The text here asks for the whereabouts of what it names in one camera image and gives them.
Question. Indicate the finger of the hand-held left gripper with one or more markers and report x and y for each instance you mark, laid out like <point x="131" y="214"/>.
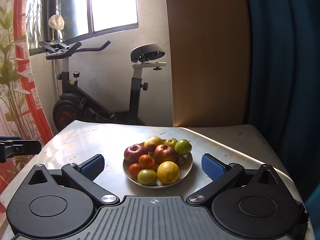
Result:
<point x="25" y="147"/>

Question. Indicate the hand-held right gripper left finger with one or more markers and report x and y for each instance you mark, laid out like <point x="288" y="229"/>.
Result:
<point x="93" y="167"/>

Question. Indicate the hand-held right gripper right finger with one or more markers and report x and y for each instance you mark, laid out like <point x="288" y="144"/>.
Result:
<point x="212" y="167"/>

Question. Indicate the cream round plate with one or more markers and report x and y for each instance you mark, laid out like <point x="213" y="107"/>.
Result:
<point x="184" y="174"/>

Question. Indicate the brown longan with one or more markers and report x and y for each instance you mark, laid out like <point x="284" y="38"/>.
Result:
<point x="181" y="160"/>
<point x="150" y="147"/>

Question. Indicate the green apple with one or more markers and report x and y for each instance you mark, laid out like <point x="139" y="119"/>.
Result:
<point x="147" y="177"/>
<point x="183" y="146"/>
<point x="171" y="142"/>

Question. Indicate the small orange tangerine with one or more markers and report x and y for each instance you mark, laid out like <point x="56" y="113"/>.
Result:
<point x="135" y="170"/>
<point x="153" y="166"/>
<point x="145" y="161"/>

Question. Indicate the red apple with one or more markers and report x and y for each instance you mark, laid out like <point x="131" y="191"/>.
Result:
<point x="165" y="154"/>
<point x="135" y="152"/>

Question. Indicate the yellow citrus fruit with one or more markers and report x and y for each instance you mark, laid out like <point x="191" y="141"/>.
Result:
<point x="155" y="140"/>
<point x="168" y="172"/>

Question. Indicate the floral plaid tablecloth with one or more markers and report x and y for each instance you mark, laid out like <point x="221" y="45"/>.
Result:
<point x="82" y="140"/>

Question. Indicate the red floral curtain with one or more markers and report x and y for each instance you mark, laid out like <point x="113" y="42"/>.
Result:
<point x="15" y="80"/>

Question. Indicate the black exercise bike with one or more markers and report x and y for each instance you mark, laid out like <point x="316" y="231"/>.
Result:
<point x="72" y="97"/>

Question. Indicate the wooden board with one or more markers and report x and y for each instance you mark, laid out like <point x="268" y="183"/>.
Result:
<point x="207" y="55"/>

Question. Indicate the teal curtain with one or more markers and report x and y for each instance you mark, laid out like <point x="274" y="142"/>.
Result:
<point x="285" y="80"/>

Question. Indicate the white cloth bundle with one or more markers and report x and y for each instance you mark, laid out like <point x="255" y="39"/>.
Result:
<point x="56" y="22"/>

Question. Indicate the dark framed window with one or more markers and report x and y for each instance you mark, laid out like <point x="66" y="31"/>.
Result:
<point x="112" y="2"/>

